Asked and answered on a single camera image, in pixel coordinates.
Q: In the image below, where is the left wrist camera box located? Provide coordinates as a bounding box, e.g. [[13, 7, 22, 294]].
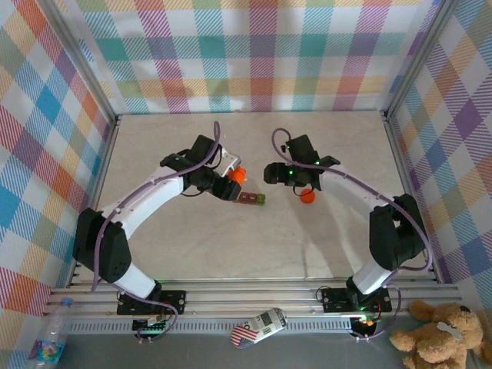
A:
[[217, 148, 242, 175]]

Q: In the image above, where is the grey slotted cable duct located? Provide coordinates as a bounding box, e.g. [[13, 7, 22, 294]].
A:
[[63, 315, 357, 336]]

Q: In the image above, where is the brown teddy bear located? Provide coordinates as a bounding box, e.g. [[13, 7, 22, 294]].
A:
[[389, 299, 492, 369]]

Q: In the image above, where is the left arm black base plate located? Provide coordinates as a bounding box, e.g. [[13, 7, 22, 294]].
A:
[[116, 289, 188, 317]]

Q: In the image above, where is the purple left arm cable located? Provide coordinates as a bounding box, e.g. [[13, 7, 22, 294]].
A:
[[91, 121, 222, 343]]

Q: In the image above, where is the red and green pill organizer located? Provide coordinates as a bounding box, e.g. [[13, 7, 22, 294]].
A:
[[237, 191, 268, 208]]

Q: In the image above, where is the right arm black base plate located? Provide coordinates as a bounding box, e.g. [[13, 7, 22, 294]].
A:
[[321, 287, 394, 314]]

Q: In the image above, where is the flag print drink can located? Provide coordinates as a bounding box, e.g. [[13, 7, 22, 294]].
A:
[[230, 307, 289, 349]]

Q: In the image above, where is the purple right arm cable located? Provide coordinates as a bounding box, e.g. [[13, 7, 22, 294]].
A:
[[271, 128, 434, 341]]

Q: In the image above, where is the aluminium corner post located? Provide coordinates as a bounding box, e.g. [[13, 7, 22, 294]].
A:
[[38, 0, 121, 125], [384, 0, 460, 116]]

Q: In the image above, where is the aluminium side rail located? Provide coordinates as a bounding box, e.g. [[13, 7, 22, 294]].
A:
[[384, 111, 443, 284], [68, 115, 122, 288]]

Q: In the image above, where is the aluminium frame rail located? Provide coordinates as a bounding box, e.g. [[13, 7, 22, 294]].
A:
[[45, 277, 462, 319]]

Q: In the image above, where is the clear plastic water bottle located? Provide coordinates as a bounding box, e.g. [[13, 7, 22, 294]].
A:
[[28, 296, 75, 366]]

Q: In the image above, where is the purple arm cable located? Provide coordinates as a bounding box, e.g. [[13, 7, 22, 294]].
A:
[[271, 128, 434, 341], [91, 121, 222, 343]]

